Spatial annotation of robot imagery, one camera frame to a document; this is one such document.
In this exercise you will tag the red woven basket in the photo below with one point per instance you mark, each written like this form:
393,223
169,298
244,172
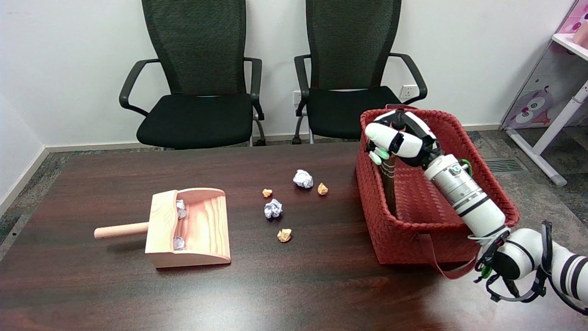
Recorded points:
413,230

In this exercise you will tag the wooden dustpan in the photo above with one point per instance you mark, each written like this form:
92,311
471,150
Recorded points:
202,230

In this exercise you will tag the black mesh office chair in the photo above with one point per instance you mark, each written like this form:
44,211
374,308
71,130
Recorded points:
197,110
351,101

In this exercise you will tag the white desk leg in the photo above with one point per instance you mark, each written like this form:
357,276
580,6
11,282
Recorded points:
551,133

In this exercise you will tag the floor vent grille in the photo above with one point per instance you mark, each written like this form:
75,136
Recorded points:
506,165

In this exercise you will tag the white wall socket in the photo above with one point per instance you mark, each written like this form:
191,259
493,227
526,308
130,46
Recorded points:
296,97
408,92

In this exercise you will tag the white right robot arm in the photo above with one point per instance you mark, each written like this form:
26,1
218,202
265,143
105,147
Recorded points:
464,191

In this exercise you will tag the white crumpled paper ball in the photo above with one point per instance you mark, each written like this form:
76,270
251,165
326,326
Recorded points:
181,209
303,179
178,243
273,209

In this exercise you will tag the pink owl print shelf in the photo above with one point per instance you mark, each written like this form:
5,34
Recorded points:
537,101

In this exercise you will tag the brown crumpled paper ball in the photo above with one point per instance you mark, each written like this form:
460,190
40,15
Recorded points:
322,189
267,192
284,235

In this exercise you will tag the white and black right hand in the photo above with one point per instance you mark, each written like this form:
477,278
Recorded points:
404,140

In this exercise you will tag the pink item on shelf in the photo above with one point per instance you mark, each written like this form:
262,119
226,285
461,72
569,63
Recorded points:
581,36

